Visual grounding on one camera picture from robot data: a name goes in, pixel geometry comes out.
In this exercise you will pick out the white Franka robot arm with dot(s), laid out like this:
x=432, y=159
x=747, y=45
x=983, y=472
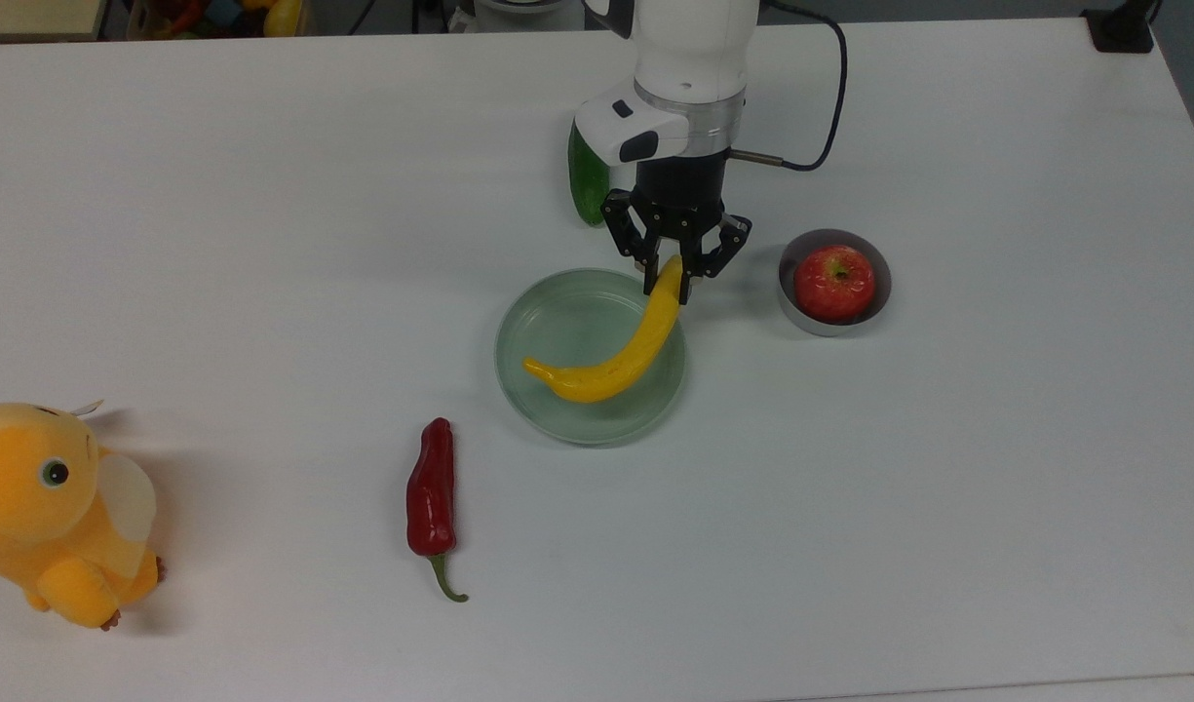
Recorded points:
x=694, y=49

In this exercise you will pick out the red toy apple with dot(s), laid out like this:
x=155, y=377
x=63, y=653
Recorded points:
x=835, y=285

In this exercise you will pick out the white paper plush tag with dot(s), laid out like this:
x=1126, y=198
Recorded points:
x=88, y=406

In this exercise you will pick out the green toy cucumber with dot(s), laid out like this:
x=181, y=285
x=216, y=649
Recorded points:
x=587, y=190

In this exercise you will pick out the black clamp base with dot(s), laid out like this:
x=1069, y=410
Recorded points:
x=1123, y=27

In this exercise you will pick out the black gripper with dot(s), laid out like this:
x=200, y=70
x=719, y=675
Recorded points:
x=682, y=195

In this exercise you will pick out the orange dinosaur plush toy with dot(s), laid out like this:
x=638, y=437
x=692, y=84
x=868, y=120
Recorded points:
x=41, y=507

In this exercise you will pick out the red toy chili pepper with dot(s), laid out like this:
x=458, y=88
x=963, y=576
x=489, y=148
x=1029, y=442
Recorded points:
x=431, y=497

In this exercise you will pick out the yellow toy banana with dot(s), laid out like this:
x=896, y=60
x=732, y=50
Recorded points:
x=635, y=351

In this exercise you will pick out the box of toy fruits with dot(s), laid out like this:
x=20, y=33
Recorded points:
x=207, y=15

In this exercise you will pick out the pale green plastic plate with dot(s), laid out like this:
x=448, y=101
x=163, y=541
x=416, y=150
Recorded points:
x=567, y=322

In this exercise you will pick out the brown wooden board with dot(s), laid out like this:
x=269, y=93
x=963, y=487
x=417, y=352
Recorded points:
x=31, y=15

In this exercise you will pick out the small grey metal bowl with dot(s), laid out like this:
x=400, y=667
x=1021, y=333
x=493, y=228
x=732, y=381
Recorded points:
x=788, y=307

